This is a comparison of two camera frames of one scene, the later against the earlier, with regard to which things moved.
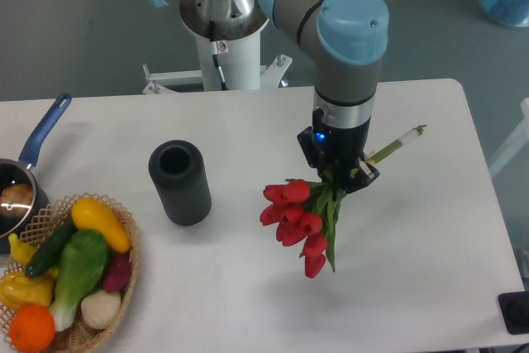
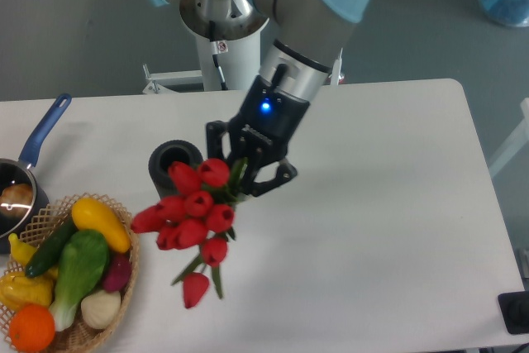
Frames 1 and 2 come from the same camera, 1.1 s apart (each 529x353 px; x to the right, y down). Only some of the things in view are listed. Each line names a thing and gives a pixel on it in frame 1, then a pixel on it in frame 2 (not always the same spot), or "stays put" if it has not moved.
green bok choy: (84, 256) stays put
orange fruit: (32, 328) stays put
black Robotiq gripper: (338, 150) → (269, 120)
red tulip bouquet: (305, 213) → (197, 214)
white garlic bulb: (100, 308) stays put
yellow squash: (90, 214) stays put
